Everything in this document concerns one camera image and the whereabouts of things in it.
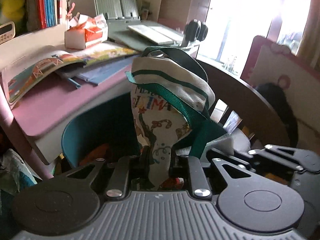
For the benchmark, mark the green white zigzag quilt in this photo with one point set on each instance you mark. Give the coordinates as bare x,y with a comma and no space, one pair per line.
15,176

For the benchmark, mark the red plastic bag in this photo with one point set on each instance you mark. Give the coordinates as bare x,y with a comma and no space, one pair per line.
97,153

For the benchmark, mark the colourful picture book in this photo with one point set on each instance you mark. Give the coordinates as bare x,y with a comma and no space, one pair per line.
22,75

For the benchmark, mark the pink digital timer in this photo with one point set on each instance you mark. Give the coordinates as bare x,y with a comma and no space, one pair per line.
7,32

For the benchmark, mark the christmas tote bag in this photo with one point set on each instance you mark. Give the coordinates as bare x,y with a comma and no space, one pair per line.
171,102

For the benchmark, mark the yellow plush toy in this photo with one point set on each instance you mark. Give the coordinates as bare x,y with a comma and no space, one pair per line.
12,10

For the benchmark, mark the row of upright books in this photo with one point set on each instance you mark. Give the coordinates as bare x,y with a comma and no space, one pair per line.
42,14

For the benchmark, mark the dark green trash bin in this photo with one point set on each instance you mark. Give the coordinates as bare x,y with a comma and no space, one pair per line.
109,123

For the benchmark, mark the tissue pack red white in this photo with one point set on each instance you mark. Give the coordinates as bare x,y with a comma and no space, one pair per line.
85,31

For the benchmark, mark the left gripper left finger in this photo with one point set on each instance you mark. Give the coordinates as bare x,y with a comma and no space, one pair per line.
118,184

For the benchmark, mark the black plush on bed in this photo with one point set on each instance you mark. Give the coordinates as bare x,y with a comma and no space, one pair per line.
276,97

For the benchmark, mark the dark wooden chair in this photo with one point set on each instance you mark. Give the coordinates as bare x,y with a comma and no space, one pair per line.
256,113

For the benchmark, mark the pink study desk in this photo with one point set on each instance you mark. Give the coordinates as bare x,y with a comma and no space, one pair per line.
35,125

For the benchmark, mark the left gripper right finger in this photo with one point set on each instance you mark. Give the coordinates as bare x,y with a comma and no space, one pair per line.
198,185

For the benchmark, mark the open white notebook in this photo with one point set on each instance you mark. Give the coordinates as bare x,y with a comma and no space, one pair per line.
157,34

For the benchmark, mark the green book stand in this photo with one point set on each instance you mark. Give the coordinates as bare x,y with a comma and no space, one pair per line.
121,13

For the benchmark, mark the blue folders on desk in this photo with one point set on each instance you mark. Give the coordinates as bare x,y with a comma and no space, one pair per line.
94,74

